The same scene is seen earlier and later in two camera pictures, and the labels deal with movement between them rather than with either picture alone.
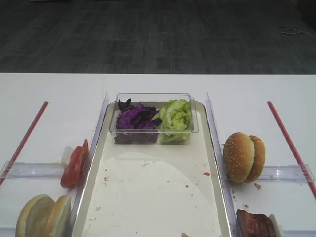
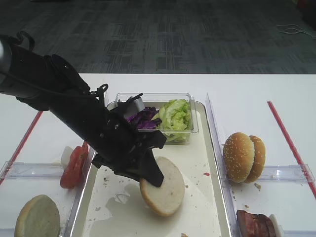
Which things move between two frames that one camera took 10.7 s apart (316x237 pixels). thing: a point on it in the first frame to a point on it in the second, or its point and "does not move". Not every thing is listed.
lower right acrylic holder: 299,233 does not move
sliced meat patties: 250,224 does not move
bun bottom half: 59,218 to 166,199
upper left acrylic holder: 17,170 does not move
